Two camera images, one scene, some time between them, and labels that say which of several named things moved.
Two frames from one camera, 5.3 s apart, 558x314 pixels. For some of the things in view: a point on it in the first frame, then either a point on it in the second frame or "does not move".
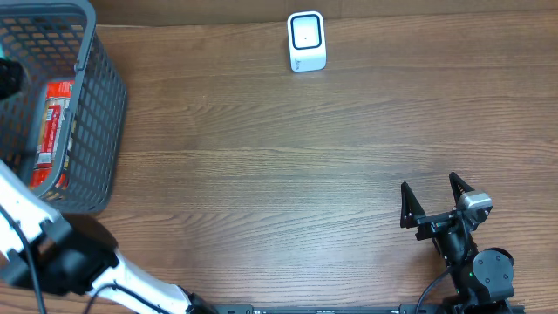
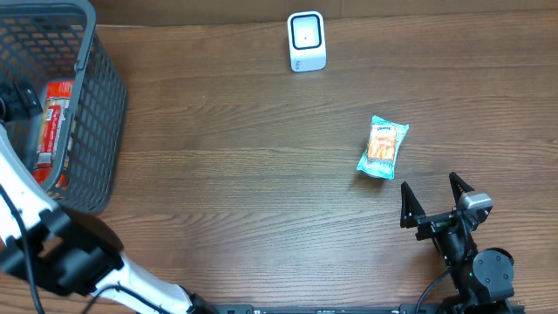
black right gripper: (434, 221) does not move
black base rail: (404, 309) does not move
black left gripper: (7, 78) to (20, 97)
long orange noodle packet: (58, 96) does not move
